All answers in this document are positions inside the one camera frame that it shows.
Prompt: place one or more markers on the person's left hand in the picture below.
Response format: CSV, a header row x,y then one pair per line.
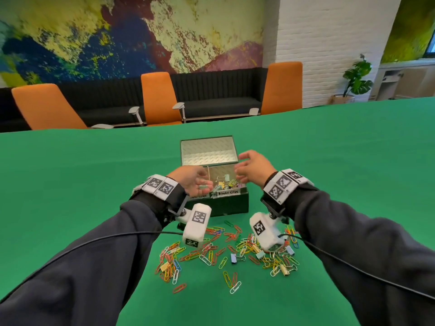
x,y
192,179

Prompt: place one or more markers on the person's right hand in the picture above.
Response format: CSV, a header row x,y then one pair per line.
x,y
256,168

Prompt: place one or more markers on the heap of sorted binder clips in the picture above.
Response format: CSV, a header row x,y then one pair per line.
x,y
231,184

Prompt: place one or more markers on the dark green divided box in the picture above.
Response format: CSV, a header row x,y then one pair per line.
x,y
227,207

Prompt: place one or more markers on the pile of coloured paper clips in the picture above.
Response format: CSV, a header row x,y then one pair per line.
x,y
224,278

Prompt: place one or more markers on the person's left forearm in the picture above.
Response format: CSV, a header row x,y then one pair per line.
x,y
85,268

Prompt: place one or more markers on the person's right forearm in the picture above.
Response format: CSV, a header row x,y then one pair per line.
x,y
374,254

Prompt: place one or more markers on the right wrist marker band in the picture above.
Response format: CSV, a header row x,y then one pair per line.
x,y
282,186

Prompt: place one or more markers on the wrist marker band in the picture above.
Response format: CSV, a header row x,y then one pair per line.
x,y
282,186
159,186

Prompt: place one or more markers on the left wrist marker band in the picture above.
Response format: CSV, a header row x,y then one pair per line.
x,y
159,186

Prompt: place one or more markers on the orange chair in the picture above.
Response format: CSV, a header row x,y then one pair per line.
x,y
159,98
282,88
47,106

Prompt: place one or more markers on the black bench sofa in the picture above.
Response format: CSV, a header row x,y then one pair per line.
x,y
221,91

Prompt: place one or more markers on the green table cloth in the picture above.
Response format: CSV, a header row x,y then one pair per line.
x,y
68,173

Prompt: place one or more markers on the potted green plant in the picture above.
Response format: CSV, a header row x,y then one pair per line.
x,y
357,78

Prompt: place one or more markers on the white shelf unit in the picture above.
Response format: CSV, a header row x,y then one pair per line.
x,y
407,81

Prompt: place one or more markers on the dark framed window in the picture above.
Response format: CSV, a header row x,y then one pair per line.
x,y
431,47

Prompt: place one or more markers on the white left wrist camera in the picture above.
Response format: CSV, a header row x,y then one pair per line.
x,y
197,224

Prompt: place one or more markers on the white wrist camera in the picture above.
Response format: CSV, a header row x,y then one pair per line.
x,y
266,232
197,224

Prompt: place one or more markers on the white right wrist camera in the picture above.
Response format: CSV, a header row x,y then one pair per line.
x,y
266,232

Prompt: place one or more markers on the colourful wall mural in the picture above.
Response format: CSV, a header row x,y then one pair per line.
x,y
119,37

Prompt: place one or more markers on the green yellow wall painting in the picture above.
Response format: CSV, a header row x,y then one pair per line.
x,y
407,30

